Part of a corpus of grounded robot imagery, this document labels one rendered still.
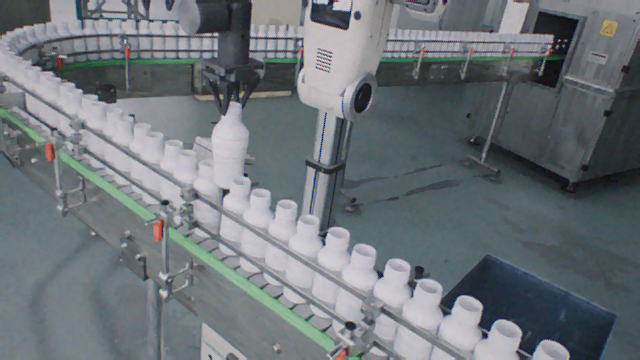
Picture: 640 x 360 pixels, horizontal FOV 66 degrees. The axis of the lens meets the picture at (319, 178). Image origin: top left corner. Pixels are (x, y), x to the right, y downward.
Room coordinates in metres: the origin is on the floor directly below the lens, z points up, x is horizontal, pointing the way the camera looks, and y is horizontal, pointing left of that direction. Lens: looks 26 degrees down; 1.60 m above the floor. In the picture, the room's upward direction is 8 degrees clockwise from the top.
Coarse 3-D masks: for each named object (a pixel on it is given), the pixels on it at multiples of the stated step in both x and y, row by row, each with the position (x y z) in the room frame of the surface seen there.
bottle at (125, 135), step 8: (120, 120) 1.06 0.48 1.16; (128, 120) 1.08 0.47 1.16; (120, 128) 1.05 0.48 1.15; (128, 128) 1.05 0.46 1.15; (112, 136) 1.05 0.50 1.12; (120, 136) 1.05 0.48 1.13; (128, 136) 1.05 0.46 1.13; (120, 144) 1.04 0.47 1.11; (128, 144) 1.04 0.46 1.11; (120, 152) 1.04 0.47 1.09; (120, 160) 1.04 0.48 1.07; (128, 160) 1.04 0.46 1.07; (120, 168) 1.04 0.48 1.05; (128, 168) 1.04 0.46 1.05; (120, 176) 1.04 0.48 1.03; (120, 184) 1.04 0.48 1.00; (128, 184) 1.04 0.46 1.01
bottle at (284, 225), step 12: (288, 204) 0.79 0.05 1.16; (276, 216) 0.76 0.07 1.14; (288, 216) 0.75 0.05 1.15; (276, 228) 0.75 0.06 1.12; (288, 228) 0.75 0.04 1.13; (276, 240) 0.74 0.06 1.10; (288, 240) 0.74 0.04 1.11; (276, 252) 0.74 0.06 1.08; (264, 264) 0.77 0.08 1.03; (276, 264) 0.74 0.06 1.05; (264, 276) 0.76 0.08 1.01
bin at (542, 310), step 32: (448, 288) 0.89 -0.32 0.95; (480, 288) 1.05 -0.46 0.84; (512, 288) 1.01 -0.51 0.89; (544, 288) 0.97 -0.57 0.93; (480, 320) 1.04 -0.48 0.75; (512, 320) 0.99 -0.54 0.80; (544, 320) 0.96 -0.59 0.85; (576, 320) 0.92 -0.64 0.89; (608, 320) 0.89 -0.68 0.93; (576, 352) 0.90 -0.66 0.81
